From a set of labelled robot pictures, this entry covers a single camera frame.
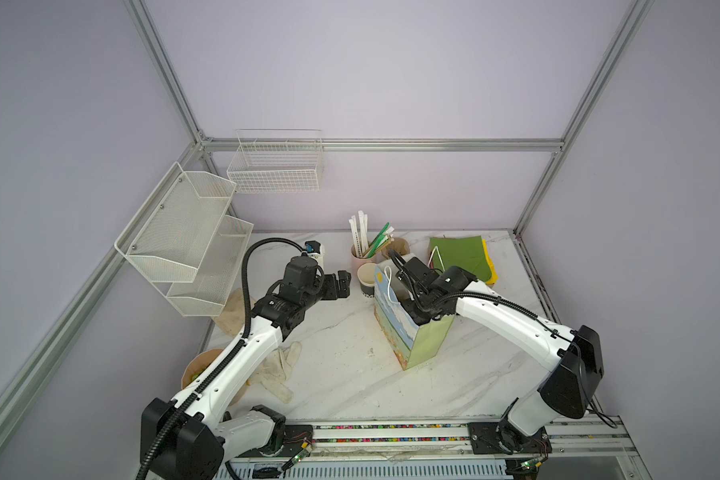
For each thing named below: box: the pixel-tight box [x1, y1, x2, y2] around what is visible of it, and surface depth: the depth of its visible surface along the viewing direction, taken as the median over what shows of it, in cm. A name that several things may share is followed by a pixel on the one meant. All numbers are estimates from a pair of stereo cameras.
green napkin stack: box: [430, 235, 492, 282], surface depth 110 cm
